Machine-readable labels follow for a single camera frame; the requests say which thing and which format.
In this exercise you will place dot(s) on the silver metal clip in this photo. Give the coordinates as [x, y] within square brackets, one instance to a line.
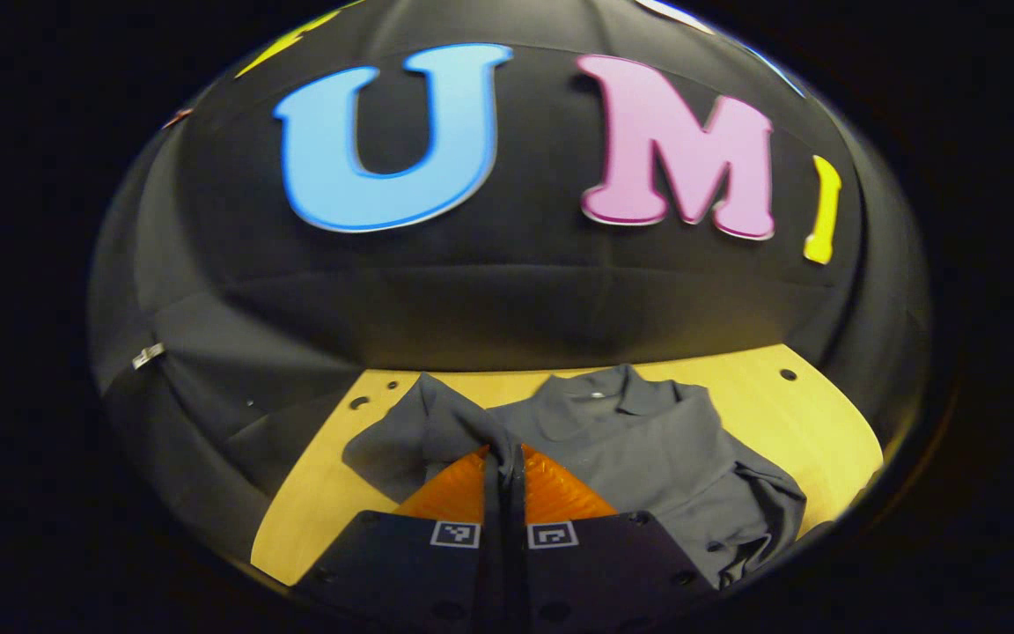
[148, 355]

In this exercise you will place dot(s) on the grey collared shirt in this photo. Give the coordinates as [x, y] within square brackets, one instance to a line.
[648, 449]

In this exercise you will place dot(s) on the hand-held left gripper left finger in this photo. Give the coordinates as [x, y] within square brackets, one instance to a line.
[495, 563]

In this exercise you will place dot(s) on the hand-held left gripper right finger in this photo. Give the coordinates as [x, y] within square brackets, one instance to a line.
[518, 563]

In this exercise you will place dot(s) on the copper metal clip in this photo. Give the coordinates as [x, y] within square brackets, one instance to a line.
[177, 117]

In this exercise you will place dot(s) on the black backdrop cloth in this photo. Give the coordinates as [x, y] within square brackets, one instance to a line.
[516, 299]

